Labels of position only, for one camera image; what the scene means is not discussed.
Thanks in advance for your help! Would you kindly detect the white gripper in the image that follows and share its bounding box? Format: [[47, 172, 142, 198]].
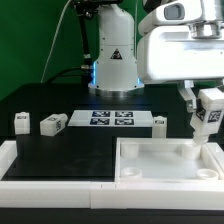
[[137, 0, 224, 113]]

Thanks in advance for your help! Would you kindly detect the white square tabletop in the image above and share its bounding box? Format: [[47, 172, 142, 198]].
[[115, 138, 224, 182]]

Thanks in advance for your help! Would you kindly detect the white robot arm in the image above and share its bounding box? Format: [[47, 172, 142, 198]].
[[89, 0, 224, 111]]

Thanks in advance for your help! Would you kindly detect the white U-shaped fence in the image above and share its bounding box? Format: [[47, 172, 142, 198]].
[[0, 141, 224, 210]]

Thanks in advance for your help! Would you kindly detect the white marker base plate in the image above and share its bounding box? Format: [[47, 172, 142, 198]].
[[68, 110, 153, 127]]

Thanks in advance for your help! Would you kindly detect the black cable bundle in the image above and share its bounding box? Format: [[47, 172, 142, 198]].
[[44, 0, 124, 84]]

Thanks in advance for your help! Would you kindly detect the white cable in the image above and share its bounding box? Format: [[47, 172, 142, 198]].
[[40, 0, 73, 84]]

